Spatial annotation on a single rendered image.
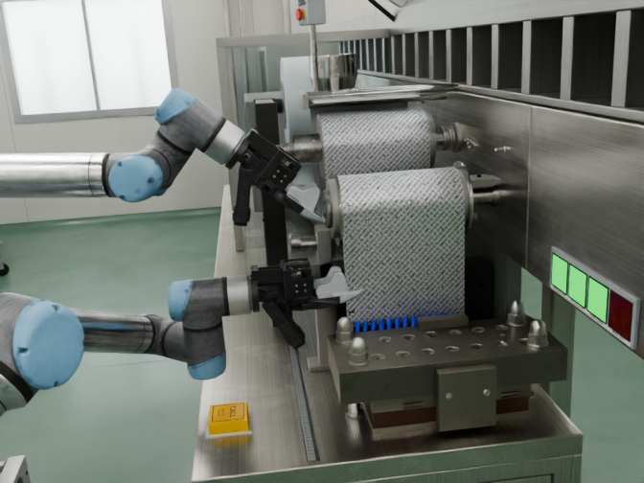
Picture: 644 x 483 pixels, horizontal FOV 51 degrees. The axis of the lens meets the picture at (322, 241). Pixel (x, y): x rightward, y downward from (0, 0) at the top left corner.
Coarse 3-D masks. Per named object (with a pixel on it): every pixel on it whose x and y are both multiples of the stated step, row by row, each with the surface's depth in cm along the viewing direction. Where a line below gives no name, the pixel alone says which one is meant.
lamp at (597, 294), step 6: (594, 282) 97; (588, 288) 99; (594, 288) 97; (600, 288) 96; (606, 288) 94; (588, 294) 99; (594, 294) 97; (600, 294) 96; (606, 294) 94; (588, 300) 99; (594, 300) 98; (600, 300) 96; (606, 300) 94; (588, 306) 99; (594, 306) 98; (600, 306) 96; (606, 306) 94; (594, 312) 98; (600, 312) 96; (600, 318) 96
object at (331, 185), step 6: (462, 174) 131; (330, 180) 130; (462, 180) 130; (330, 186) 128; (330, 192) 129; (336, 198) 127; (336, 204) 126; (468, 204) 129; (336, 210) 126; (336, 216) 127; (336, 222) 127; (330, 228) 134; (336, 228) 128; (336, 234) 129
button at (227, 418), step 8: (216, 408) 125; (224, 408) 125; (232, 408) 125; (240, 408) 124; (216, 416) 122; (224, 416) 122; (232, 416) 122; (240, 416) 122; (216, 424) 120; (224, 424) 120; (232, 424) 120; (240, 424) 120; (216, 432) 120; (224, 432) 121
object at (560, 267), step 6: (558, 258) 108; (558, 264) 108; (564, 264) 106; (552, 270) 111; (558, 270) 109; (564, 270) 106; (552, 276) 111; (558, 276) 109; (564, 276) 106; (552, 282) 111; (558, 282) 109; (564, 282) 106; (564, 288) 107
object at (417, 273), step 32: (352, 256) 128; (384, 256) 129; (416, 256) 130; (448, 256) 131; (352, 288) 130; (384, 288) 131; (416, 288) 132; (448, 288) 133; (352, 320) 132; (384, 320) 133
